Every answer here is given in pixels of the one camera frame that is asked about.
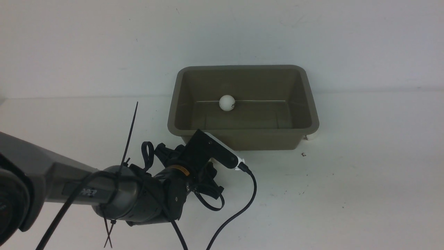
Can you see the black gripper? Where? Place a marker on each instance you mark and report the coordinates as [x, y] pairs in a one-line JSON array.
[[193, 177]]

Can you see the tan plastic storage bin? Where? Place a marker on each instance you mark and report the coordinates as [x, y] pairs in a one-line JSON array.
[[274, 109]]

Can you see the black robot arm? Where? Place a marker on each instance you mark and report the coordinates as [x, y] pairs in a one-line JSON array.
[[32, 175]]

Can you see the white ping-pong ball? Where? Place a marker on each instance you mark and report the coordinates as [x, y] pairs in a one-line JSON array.
[[227, 103]]

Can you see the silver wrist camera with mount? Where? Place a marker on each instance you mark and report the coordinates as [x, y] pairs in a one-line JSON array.
[[203, 146]]

